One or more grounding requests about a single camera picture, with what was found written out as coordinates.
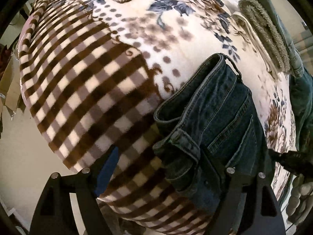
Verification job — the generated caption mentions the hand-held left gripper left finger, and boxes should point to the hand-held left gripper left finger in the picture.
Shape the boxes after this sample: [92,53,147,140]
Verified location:
[29,146,120,235]

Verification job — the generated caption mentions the grey fuzzy pants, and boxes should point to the grey fuzzy pants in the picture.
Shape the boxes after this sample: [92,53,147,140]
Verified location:
[238,0,291,74]

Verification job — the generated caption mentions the grey-blue jeans pants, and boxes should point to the grey-blue jeans pants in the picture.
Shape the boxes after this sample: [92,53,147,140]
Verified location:
[243,0,305,79]

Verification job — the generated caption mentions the floral checkered bed blanket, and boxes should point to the floral checkered bed blanket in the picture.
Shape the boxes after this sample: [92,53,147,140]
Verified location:
[18,0,297,235]

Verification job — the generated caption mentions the cream pants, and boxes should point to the cream pants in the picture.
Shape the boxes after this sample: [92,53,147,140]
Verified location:
[231,12,280,79]

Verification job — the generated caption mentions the dark green plush blanket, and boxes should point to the dark green plush blanket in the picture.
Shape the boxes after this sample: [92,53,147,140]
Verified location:
[289,66,313,150]

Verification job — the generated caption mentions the person's right hand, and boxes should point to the person's right hand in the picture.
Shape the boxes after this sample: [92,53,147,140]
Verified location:
[287,174,313,226]

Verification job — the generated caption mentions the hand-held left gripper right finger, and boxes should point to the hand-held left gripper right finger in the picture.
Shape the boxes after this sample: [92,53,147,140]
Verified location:
[200,147,287,235]

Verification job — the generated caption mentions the dark blue jeans pants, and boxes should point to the dark blue jeans pants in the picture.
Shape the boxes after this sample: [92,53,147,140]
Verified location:
[153,53,277,216]

